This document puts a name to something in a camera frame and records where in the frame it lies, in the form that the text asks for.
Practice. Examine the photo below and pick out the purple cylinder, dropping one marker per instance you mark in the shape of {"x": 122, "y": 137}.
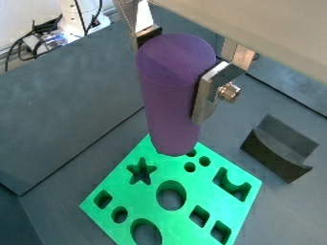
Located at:
{"x": 170, "y": 62}

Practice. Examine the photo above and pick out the dark grey curved block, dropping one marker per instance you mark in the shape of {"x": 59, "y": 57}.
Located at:
{"x": 281, "y": 148}

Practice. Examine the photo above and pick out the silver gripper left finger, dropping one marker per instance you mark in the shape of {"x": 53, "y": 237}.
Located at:
{"x": 135, "y": 12}

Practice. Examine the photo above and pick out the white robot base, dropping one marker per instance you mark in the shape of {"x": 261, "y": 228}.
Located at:
{"x": 83, "y": 17}

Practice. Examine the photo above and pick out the dark grey raised platform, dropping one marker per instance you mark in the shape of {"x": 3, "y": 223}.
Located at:
{"x": 61, "y": 102}

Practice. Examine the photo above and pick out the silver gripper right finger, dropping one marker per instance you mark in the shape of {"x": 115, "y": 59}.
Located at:
{"x": 215, "y": 86}

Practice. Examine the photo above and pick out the green shape sorter board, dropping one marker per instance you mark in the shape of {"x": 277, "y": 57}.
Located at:
{"x": 187, "y": 200}

